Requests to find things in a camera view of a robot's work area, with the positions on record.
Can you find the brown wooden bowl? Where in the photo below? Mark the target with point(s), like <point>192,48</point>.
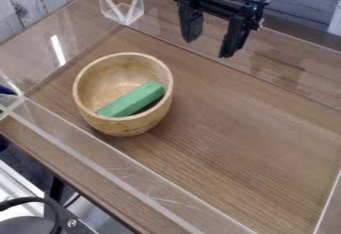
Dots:
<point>106,80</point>

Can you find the black metal table leg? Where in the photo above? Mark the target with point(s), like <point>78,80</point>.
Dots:
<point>57,189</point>

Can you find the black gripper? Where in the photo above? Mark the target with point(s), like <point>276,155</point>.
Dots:
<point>244,13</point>

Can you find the green rectangular block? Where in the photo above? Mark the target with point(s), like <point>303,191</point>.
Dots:
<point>134,101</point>

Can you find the clear acrylic front wall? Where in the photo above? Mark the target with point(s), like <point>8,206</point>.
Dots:
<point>144,199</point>

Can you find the clear acrylic corner bracket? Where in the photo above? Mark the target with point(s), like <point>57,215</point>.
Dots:
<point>123,13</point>

